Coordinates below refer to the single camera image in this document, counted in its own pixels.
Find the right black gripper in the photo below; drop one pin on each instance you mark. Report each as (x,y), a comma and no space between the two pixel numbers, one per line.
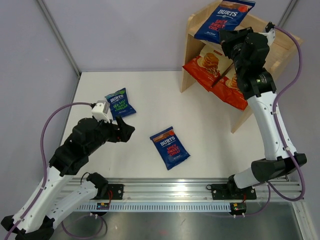
(225,36)

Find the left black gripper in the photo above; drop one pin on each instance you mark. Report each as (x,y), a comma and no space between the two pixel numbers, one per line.
(125,130)

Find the Burts chilli bag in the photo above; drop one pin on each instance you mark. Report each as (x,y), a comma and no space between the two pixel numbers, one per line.
(227,16)
(170,148)

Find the cassava chips bag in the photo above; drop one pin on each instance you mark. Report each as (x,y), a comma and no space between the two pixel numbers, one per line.
(208,66)
(226,89)

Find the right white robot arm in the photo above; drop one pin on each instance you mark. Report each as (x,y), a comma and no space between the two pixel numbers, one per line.
(248,51)

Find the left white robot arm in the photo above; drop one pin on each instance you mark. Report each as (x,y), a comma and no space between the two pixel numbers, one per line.
(38,219)

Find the wooden two-tier shelf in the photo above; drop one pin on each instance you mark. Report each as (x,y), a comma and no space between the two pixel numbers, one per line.
(282,50)

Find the Burts green blue bag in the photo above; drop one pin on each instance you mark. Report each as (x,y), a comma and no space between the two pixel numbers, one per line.
(119,104)

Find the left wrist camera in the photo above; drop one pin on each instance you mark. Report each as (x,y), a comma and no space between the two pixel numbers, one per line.
(100,111)

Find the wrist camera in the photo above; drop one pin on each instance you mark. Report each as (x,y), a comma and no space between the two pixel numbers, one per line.
(270,33)
(100,111)

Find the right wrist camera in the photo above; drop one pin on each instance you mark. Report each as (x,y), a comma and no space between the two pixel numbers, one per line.
(270,33)

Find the aluminium mounting rail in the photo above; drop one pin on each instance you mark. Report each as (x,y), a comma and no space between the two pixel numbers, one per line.
(181,189)

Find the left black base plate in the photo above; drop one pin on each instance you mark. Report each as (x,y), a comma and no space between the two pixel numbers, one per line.
(114,191)

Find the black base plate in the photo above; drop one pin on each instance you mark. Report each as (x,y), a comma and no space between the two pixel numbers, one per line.
(114,191)
(225,192)

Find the white slotted cable duct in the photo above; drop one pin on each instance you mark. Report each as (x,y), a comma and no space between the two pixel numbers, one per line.
(152,207)

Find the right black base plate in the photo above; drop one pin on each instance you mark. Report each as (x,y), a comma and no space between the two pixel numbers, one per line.
(225,192)

